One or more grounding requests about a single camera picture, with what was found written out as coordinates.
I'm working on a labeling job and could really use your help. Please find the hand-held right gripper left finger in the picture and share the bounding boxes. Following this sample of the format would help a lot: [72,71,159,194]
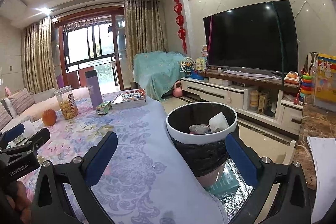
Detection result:
[31,131,118,224]

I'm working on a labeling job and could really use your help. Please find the floral tablecloth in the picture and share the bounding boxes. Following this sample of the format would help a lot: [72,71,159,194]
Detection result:
[0,91,229,224]

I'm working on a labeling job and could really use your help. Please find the white trash bin black liner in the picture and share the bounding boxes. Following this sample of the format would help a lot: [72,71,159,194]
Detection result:
[166,102,238,178]

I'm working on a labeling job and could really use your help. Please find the purple thermos bottle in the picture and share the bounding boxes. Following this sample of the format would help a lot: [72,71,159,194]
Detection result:
[84,70,103,110]

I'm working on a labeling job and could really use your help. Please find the rainbow stacking ring toy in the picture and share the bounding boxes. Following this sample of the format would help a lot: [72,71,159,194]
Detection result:
[299,69,315,102]

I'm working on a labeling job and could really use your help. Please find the wooden toy house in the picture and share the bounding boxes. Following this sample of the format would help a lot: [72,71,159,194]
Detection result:
[259,91,271,115]

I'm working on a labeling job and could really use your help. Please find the clear jar of snack balls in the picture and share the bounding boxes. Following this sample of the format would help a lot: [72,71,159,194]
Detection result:
[54,85,79,120]

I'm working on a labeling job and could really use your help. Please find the white television cabinet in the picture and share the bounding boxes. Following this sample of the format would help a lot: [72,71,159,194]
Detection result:
[181,70,305,135]

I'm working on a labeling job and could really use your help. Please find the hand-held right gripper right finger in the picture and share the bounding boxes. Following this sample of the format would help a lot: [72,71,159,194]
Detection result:
[225,133,311,224]

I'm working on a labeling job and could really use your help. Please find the orange fruit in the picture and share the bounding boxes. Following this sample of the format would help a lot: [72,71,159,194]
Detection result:
[42,109,57,126]

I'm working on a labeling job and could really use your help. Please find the gold patterned curtain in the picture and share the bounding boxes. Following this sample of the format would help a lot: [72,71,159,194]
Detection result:
[123,0,168,90]
[21,16,57,94]

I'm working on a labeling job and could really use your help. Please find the yellow cartoon picture board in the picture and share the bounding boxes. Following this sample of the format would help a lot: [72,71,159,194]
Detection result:
[314,53,336,111]

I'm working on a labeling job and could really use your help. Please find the person's left hand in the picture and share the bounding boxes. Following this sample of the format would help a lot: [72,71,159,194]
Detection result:
[12,180,32,214]

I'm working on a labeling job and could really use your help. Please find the blue toy base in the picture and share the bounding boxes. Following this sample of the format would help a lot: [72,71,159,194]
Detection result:
[189,69,205,81]

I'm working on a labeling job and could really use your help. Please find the white paper sheet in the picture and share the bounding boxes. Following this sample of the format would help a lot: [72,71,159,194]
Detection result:
[307,136,336,224]

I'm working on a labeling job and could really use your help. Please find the colourful cover book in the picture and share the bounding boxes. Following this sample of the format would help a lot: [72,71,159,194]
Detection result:
[112,89,147,110]

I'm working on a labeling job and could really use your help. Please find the ferris wheel toy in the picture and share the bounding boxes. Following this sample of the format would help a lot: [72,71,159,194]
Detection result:
[180,57,195,77]

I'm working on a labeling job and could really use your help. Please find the black flat television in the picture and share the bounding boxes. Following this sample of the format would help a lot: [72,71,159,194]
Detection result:
[203,0,300,77]

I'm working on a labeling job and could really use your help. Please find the pink kettlebell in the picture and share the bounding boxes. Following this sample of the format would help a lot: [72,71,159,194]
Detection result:
[172,81,183,98]

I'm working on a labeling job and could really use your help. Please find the light fabric sofa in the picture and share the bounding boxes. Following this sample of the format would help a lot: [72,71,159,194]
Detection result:
[0,86,90,135]

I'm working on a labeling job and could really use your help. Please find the striped pink cushion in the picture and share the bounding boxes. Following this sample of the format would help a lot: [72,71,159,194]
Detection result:
[9,88,36,115]
[0,102,13,131]

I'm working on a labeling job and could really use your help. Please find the brown marble cabinet top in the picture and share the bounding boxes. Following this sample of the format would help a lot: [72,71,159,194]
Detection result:
[289,94,336,190]

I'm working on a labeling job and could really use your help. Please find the orange toy cash register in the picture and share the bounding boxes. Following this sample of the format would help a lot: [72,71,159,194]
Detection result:
[283,71,301,86]

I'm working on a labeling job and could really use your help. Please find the teal flat box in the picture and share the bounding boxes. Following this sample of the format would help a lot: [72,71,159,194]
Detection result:
[205,166,238,195]

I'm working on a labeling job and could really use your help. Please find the wooden frame balcony door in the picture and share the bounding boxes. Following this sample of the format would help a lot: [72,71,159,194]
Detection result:
[51,7,126,92]

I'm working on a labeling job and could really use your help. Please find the white foam fruit net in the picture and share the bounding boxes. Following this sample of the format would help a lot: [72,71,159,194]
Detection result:
[22,120,36,138]

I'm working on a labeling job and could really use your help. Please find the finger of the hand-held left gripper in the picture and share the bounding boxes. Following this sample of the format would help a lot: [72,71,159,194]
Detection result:
[0,127,51,159]
[0,123,25,147]

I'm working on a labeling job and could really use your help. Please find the green snack box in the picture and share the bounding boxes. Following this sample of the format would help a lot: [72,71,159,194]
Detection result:
[96,101,113,115]

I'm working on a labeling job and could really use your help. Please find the stack of round tins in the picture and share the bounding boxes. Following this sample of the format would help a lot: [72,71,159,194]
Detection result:
[249,90,260,111]

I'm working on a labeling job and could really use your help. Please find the yellow toy house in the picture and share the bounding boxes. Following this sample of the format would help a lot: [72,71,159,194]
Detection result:
[196,57,208,71]

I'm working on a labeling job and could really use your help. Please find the teal cloth covered armchair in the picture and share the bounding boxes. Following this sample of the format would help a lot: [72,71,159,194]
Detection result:
[133,51,188,102]

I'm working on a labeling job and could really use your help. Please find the red hanging knot decoration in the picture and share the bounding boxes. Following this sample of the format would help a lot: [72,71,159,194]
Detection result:
[172,0,188,54]

